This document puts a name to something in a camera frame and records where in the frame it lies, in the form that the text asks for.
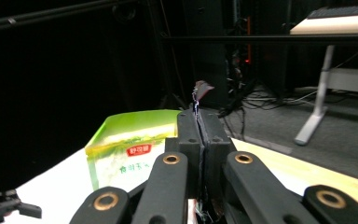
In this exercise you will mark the red and black packet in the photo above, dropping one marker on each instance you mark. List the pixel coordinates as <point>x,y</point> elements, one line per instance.
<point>203,87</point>

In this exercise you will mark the white table sheet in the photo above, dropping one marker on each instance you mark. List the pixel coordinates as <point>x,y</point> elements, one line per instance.
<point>59,193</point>

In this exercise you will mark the white desk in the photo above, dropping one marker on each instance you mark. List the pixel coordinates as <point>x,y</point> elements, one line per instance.
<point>323,81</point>

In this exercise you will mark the black metal bar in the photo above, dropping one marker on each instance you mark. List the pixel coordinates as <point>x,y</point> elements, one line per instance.
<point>43,14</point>

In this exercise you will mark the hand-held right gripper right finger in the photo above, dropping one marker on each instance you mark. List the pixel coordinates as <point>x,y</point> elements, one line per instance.
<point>216,149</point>

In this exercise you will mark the green and white packet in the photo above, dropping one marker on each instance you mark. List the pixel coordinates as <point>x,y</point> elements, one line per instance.
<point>127,140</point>

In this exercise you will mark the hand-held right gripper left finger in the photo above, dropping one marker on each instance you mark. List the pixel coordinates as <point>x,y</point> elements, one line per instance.
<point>192,146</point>

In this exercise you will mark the dark keyboard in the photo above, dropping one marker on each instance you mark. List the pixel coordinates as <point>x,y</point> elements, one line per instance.
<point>345,11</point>

